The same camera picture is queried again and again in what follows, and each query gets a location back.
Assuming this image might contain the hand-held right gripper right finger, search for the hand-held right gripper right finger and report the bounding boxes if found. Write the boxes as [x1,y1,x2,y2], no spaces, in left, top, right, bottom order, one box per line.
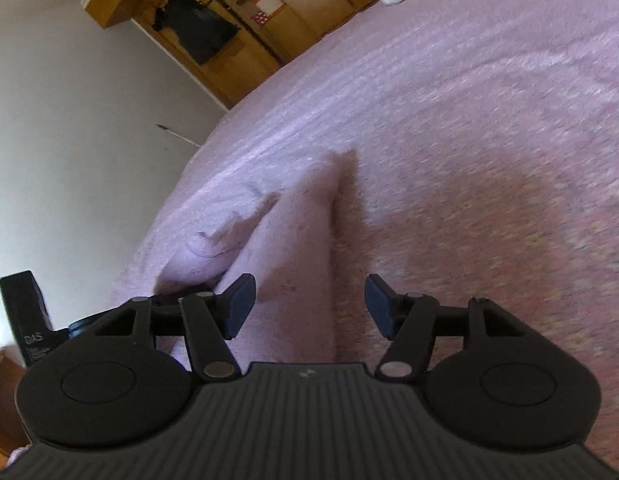
[364,274,533,380]

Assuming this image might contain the wooden furniture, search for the wooden furniture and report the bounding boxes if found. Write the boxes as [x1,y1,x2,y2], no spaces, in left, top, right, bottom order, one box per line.
[0,347,30,456]

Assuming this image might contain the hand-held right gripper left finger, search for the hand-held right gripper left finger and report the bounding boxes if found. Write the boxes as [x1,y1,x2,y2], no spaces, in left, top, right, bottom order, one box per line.
[87,273,257,382]

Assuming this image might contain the dark hanging clothes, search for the dark hanging clothes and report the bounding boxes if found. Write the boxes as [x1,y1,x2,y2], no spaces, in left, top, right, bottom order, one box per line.
[150,0,240,66]

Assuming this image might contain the thin white stick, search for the thin white stick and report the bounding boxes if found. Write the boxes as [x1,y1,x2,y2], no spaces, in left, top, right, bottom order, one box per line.
[156,124,203,148]

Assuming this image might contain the red and white box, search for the red and white box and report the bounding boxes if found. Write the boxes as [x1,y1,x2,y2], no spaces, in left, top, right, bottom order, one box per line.
[251,0,286,27]

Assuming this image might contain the wooden wardrobe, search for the wooden wardrobe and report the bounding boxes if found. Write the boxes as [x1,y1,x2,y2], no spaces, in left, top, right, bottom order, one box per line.
[81,0,405,111]

